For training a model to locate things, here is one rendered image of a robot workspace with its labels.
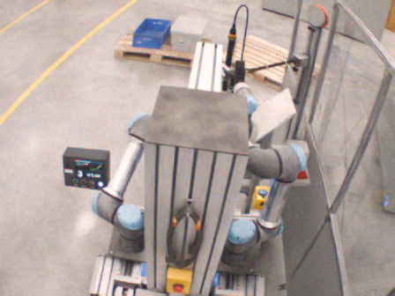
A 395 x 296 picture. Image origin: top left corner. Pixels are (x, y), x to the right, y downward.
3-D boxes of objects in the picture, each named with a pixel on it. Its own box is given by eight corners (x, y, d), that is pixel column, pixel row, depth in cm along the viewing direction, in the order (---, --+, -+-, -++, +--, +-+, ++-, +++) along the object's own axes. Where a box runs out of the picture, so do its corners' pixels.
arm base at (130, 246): (145, 255, 187) (145, 245, 181) (115, 249, 187) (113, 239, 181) (149, 232, 199) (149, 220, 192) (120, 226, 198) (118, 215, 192)
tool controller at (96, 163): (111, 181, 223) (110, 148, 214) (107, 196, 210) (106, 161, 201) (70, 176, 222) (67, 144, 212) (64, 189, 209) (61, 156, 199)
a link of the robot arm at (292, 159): (243, 232, 192) (267, 142, 158) (270, 223, 197) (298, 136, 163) (254, 248, 184) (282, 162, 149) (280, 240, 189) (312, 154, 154)
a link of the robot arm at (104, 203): (110, 225, 177) (162, 117, 186) (85, 210, 182) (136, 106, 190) (120, 227, 189) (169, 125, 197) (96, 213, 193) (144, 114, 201)
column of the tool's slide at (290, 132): (264, 206, 356) (314, 23, 237) (270, 212, 352) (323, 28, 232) (259, 210, 354) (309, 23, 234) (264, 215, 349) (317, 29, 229)
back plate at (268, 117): (209, 132, 293) (207, 131, 293) (285, 77, 261) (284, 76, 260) (210, 189, 254) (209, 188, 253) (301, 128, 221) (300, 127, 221)
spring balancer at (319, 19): (309, 20, 239) (303, 21, 236) (313, 1, 229) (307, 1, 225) (327, 31, 230) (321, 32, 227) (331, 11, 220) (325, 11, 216)
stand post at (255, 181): (240, 231, 334) (272, 120, 257) (240, 239, 327) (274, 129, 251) (234, 231, 334) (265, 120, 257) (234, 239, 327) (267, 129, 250)
